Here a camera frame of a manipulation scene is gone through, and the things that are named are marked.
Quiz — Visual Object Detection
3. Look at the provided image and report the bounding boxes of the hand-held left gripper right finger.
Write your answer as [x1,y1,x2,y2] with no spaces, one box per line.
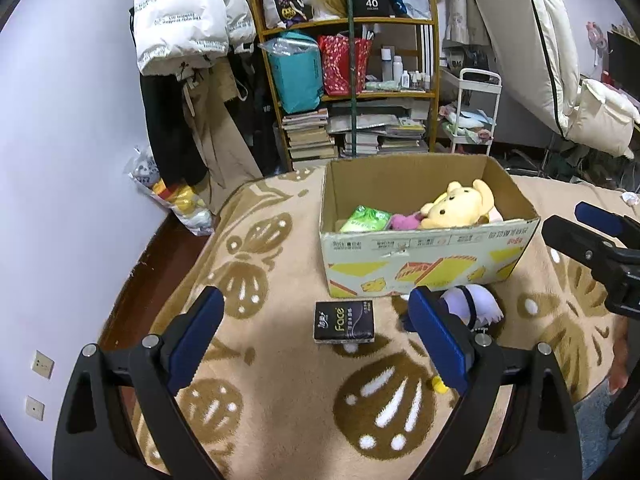
[408,285,583,480]

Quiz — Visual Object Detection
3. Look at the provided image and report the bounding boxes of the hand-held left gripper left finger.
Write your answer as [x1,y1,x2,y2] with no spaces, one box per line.
[52,286,226,480]

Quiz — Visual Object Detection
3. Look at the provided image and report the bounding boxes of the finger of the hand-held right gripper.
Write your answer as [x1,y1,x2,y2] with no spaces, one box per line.
[541,215,640,281]
[575,201,640,241]

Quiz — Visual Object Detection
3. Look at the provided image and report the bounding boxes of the white and blue plush toy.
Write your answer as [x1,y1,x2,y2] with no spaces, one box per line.
[400,284,505,333]

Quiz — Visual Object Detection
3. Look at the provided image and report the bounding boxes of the printed cardboard box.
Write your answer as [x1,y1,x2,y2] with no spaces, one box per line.
[319,154,542,298]

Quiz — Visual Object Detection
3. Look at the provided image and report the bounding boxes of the black tissue packet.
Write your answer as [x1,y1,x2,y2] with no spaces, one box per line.
[314,300,376,345]

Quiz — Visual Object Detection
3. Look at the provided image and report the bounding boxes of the yellow bear plush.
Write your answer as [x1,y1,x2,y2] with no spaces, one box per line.
[419,178,496,228]

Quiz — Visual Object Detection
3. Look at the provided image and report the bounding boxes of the pink plush keychain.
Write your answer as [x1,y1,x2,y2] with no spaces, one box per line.
[390,212,426,231]

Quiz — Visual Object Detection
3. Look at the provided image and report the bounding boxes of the green tissue packet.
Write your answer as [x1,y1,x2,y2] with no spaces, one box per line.
[340,205,392,233]

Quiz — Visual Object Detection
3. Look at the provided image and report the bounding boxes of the person's right hand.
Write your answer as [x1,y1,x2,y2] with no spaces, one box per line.
[611,317,631,395]

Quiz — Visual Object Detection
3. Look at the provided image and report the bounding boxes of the beige brown printed blanket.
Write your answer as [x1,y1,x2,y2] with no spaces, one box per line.
[100,162,640,480]

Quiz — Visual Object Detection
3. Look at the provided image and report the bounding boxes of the person's fuzzy clothing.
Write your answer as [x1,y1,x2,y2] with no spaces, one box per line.
[575,385,640,480]

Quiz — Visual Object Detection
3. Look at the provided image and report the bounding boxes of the plastic bag of plush toys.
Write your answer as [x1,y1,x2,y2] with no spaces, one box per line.
[124,146,215,237]

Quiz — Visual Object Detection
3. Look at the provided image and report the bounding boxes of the white trolley cart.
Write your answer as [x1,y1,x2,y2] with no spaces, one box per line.
[440,68,502,157]

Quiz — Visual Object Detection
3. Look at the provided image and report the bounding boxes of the black monitor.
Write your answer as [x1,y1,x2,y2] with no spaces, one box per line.
[606,30,640,86]

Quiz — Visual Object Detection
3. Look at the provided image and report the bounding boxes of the pink fan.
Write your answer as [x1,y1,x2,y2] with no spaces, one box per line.
[587,21,611,76]

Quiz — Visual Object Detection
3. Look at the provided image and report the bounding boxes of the cream recliner chair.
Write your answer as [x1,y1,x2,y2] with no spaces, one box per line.
[462,0,640,158]

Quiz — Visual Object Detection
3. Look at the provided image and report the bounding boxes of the beige pants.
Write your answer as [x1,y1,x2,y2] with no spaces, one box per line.
[182,62,263,213]

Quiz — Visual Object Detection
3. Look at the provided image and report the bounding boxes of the pile of papers and magazines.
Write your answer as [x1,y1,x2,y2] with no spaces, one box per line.
[327,107,431,157]

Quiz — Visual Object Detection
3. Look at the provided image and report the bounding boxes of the black coat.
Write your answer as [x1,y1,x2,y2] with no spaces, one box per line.
[139,72,208,188]

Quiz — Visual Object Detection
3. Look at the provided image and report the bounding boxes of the stack of books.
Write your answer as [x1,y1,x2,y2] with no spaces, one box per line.
[281,108,337,162]

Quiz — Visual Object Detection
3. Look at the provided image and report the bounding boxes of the group of white bottles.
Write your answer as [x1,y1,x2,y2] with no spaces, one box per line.
[380,47,432,92]

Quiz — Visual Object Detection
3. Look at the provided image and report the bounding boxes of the hanging black garment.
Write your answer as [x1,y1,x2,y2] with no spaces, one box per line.
[225,45,281,176]

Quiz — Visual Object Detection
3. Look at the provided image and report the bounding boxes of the wooden shelf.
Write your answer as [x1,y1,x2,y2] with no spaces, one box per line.
[247,0,441,171]

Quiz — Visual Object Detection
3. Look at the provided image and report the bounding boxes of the cream curtain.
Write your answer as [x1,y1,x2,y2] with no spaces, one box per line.
[420,0,501,46]

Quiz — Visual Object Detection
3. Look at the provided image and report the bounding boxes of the green pole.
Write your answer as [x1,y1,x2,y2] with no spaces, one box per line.
[345,0,362,160]

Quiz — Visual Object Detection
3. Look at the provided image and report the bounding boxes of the teal bag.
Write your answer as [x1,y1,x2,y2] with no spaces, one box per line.
[260,31,325,115]

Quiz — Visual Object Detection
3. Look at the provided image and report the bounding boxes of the red gift bag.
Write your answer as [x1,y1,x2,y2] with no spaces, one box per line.
[317,35,373,97]

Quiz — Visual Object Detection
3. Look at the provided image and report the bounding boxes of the white puffer jacket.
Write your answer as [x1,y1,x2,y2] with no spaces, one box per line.
[132,0,257,77]

